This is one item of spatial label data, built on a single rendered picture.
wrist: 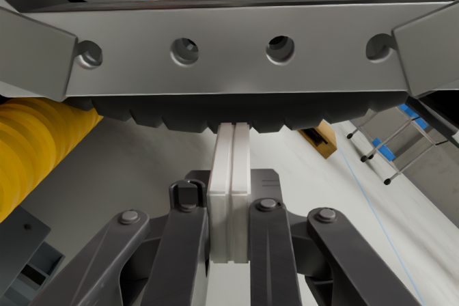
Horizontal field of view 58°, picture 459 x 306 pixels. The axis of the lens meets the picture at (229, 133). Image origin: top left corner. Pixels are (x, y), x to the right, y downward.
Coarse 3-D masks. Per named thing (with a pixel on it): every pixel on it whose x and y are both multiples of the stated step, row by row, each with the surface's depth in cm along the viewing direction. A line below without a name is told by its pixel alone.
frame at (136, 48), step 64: (0, 0) 18; (64, 0) 24; (192, 0) 23; (256, 0) 22; (320, 0) 22; (384, 0) 19; (448, 0) 18; (0, 64) 19; (64, 64) 19; (128, 64) 19; (192, 64) 20; (256, 64) 19; (320, 64) 19; (384, 64) 19; (448, 64) 18
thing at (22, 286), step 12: (36, 252) 69; (48, 252) 70; (60, 252) 70; (36, 264) 68; (48, 264) 70; (60, 264) 68; (24, 276) 61; (36, 276) 62; (48, 276) 65; (12, 288) 60; (24, 288) 61; (36, 288) 62; (0, 300) 59; (12, 300) 60; (24, 300) 60
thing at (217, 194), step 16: (224, 128) 20; (224, 144) 18; (224, 160) 16; (224, 176) 15; (208, 192) 14; (224, 192) 14; (208, 208) 14; (224, 208) 14; (224, 224) 14; (224, 240) 15; (224, 256) 15
